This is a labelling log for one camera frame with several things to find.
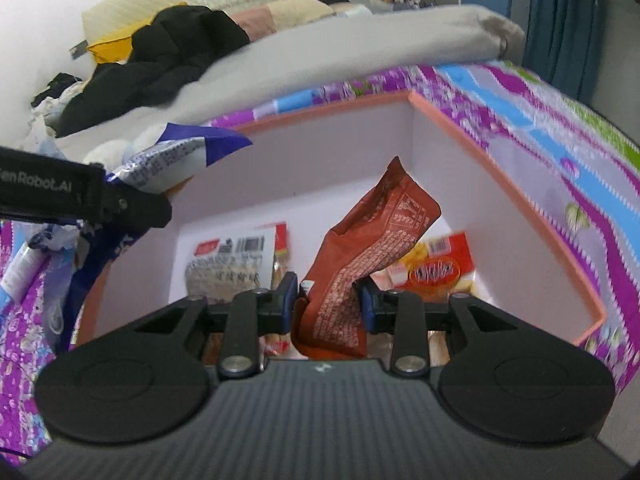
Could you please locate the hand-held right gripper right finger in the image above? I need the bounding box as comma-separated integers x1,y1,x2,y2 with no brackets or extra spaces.
352,280,506,376

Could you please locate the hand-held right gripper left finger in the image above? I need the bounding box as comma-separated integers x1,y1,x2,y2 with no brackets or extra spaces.
132,271,299,380

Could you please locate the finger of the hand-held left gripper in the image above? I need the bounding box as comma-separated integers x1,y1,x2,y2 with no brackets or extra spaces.
102,180,173,231

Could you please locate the red brown snack packet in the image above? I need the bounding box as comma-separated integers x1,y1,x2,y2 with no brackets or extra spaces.
290,156,442,361

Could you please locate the blue snack packet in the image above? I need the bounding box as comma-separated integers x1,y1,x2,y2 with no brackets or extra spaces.
75,122,253,286

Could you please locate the white snack packet red label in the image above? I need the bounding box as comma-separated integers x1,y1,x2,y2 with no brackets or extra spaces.
184,222,288,311

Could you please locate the red clear snack packet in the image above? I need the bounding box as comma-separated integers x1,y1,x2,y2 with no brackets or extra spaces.
372,232,476,306

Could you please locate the pink box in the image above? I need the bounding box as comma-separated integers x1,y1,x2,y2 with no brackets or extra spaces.
75,90,608,366

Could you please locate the crumpled blue white plastic bag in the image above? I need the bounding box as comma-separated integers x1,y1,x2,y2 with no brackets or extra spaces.
27,220,88,266

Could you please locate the white can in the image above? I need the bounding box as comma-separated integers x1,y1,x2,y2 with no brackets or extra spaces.
0,247,51,302

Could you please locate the pile of clothes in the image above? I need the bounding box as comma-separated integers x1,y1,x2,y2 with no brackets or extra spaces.
27,72,86,136

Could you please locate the black jacket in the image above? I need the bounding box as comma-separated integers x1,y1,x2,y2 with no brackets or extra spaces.
55,5,251,138

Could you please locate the yellow pillow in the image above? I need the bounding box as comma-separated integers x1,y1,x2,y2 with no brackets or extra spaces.
87,20,151,66

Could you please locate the beige pink pillow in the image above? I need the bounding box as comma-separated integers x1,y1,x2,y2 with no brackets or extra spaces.
232,0,371,41

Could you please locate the grey duvet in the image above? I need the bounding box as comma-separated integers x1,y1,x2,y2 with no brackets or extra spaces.
55,4,526,161

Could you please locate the blue curtain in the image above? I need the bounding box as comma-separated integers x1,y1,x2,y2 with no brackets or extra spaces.
520,0,608,106

